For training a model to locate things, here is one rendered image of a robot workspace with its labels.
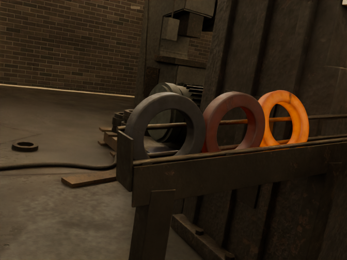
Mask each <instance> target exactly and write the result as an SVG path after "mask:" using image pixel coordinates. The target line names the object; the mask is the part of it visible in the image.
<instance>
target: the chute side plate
mask: <svg viewBox="0 0 347 260"><path fill-rule="evenodd" d="M329 163H342V165H341V169H340V170H346V169H347V142H339V143H330V144H322V145H313V146H307V147H299V148H290V149H281V150H272V151H264V152H255V153H246V154H238V155H229V156H220V157H211V158H203V159H194V160H185V161H177V162H168V163H163V164H154V165H145V166H137V167H133V185H132V207H139V206H144V205H149V202H150V195H151V191H155V190H173V189H175V190H176V194H175V200H178V199H184V198H190V197H196V196H201V195H205V194H211V193H217V192H222V191H228V190H234V189H239V188H245V187H251V186H257V185H262V184H268V183H274V182H280V181H285V180H291V179H295V178H300V177H306V176H312V175H318V174H323V173H326V172H327V168H328V164H329Z"/></svg>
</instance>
